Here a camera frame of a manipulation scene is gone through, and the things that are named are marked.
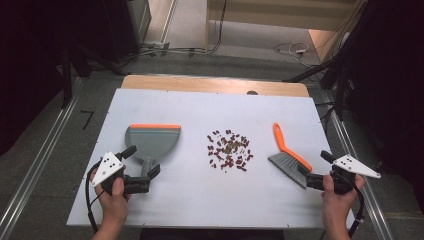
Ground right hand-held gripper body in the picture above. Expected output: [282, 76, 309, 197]
[305, 153, 382, 196]

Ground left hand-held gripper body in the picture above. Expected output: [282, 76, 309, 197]
[90, 151, 152, 196]

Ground grey brush with orange handle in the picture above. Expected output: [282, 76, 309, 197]
[267, 122, 314, 190]

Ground grey dustpan with orange lip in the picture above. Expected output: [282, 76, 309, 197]
[124, 123, 182, 178]

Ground pile of red beans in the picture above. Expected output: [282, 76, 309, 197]
[205, 129, 255, 173]

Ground person's left hand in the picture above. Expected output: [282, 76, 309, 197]
[89, 167, 133, 228]

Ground person's right hand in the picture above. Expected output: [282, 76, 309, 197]
[320, 173, 367, 231]

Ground white table board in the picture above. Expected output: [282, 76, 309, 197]
[65, 87, 358, 231]

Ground black metal stand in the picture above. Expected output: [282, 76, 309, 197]
[282, 56, 354, 121]
[59, 43, 128, 109]

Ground person's dark clothing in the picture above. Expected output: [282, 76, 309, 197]
[138, 229, 286, 240]

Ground dark curtain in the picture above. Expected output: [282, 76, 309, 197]
[0, 0, 141, 158]
[333, 0, 424, 214]

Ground wooden table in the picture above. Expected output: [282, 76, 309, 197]
[120, 74, 310, 98]

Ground grey power strip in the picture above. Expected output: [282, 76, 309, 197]
[141, 40, 171, 58]

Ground grey cabinet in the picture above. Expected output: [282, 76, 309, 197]
[126, 0, 153, 44]

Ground light wooden furniture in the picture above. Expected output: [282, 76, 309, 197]
[204, 0, 368, 64]

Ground aluminium floor rail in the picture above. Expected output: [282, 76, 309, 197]
[0, 77, 84, 240]
[318, 88, 396, 240]

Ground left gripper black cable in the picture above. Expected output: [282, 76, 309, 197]
[85, 159, 103, 234]

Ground white floor cable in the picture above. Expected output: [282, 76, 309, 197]
[273, 41, 321, 69]

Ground black floor cables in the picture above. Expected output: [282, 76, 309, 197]
[116, 0, 229, 64]

